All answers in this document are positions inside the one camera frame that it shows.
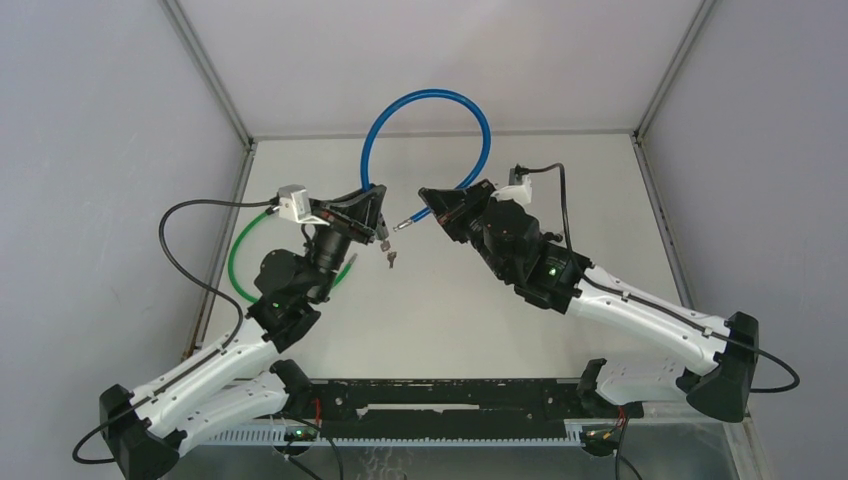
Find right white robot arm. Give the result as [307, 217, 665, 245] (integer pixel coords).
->
[418, 180, 759, 423]

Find blue cable lock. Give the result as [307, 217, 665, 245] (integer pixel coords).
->
[359, 89, 493, 234]

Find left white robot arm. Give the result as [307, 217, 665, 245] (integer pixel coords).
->
[99, 184, 386, 479]

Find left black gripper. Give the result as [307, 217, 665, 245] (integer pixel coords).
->
[303, 185, 386, 303]

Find black camera cable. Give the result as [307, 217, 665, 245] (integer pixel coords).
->
[513, 162, 802, 395]
[71, 198, 280, 466]

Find silver keys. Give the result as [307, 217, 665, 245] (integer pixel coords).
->
[377, 229, 397, 269]

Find green cable lock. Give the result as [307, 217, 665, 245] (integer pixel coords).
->
[226, 212, 358, 304]

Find left black camera cable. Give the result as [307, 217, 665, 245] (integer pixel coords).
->
[71, 198, 280, 466]

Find right black camera cable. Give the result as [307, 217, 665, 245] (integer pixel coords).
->
[513, 162, 802, 395]

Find white slotted cable duct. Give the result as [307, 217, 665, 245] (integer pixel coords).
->
[201, 422, 614, 447]

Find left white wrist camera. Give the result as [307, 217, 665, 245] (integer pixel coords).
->
[275, 184, 318, 224]

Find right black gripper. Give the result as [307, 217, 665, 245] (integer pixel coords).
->
[420, 180, 510, 283]

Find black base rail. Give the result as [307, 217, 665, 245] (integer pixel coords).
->
[294, 378, 643, 438]

